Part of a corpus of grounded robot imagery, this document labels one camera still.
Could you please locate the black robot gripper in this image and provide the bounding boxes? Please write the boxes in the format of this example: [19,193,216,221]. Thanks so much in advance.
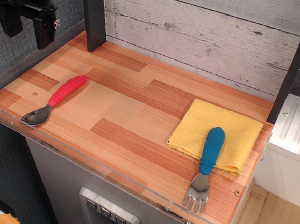
[0,0,60,50]

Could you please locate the blue handled metal fork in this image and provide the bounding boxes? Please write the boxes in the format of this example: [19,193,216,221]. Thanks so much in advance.
[184,127,225,213]

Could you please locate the clear acrylic edge guard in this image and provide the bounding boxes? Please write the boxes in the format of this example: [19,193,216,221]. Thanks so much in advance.
[0,107,272,224]

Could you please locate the grey toy fridge cabinet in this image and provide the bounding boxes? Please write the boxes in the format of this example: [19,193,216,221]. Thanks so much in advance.
[27,139,183,224]

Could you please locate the orange object bottom left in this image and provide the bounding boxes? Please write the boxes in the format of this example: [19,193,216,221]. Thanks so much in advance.
[0,214,20,224]

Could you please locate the silver dispenser button panel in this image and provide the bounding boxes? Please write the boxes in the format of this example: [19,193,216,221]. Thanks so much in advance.
[79,187,141,224]

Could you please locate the yellow folded cloth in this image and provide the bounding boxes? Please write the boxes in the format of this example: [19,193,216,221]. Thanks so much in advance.
[167,99,263,176]

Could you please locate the white toy sink unit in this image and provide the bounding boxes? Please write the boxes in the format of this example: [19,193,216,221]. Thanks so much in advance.
[251,34,300,208]

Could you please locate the dark grey left post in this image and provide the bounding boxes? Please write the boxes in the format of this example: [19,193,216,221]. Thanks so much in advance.
[83,0,106,52]

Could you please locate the dark grey post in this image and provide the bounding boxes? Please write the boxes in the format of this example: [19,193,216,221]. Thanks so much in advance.
[267,44,300,124]
[83,0,106,52]

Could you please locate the red handled metal spoon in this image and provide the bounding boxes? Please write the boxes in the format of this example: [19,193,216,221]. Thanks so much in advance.
[20,75,88,126]

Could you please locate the dark grey right post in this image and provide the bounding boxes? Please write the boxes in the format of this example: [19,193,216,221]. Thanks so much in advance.
[267,44,300,124]

